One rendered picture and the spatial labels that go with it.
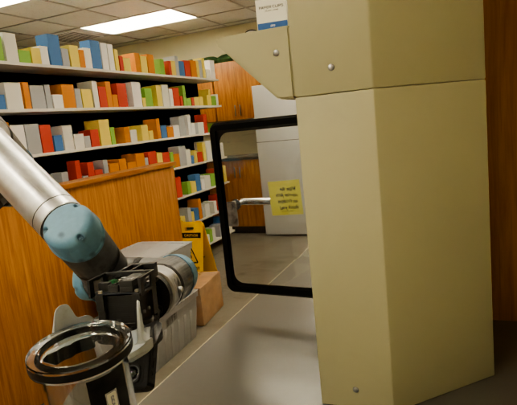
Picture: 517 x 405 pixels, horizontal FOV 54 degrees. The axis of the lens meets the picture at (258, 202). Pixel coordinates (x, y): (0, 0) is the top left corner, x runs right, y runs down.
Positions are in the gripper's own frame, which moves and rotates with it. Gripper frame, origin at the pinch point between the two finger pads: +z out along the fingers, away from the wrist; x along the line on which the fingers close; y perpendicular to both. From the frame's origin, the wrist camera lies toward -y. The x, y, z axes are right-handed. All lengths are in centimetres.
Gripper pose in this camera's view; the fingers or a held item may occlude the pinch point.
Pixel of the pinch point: (87, 362)
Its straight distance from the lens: 60.6
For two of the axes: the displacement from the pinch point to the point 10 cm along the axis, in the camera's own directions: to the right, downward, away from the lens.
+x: 9.9, -0.8, -1.5
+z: -1.4, 0.8, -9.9
